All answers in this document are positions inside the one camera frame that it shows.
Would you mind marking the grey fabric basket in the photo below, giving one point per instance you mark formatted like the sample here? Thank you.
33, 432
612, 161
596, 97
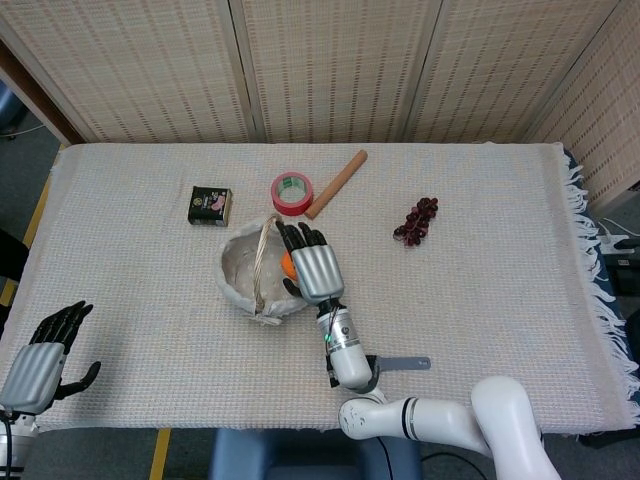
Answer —
250, 272

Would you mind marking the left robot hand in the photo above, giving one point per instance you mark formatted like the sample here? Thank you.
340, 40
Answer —
32, 372

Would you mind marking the red tape roll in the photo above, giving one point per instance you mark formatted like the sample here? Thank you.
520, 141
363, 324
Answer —
292, 194

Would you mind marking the bamboo folding screen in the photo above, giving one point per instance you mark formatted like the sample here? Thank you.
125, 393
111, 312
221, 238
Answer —
320, 65

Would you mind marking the orange fruit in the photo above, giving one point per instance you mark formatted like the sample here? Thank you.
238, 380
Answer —
288, 265

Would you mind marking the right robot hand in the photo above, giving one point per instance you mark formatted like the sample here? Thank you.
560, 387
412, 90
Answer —
315, 270

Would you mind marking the wooden rolling pin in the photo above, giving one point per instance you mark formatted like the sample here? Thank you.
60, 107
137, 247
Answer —
336, 184

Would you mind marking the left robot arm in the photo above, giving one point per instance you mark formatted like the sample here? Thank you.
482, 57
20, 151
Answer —
12, 445

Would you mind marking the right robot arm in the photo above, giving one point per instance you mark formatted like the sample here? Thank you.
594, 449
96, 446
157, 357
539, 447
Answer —
425, 415

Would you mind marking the white woven tablecloth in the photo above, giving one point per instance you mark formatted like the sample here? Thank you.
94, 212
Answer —
150, 310

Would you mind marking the dark red grape bunch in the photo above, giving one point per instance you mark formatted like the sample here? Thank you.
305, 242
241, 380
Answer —
416, 222

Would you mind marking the white power strip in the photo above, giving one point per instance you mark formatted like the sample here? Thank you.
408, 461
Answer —
612, 242

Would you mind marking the black luncheon meat can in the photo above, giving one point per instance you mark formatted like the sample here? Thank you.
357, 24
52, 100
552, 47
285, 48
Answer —
210, 205

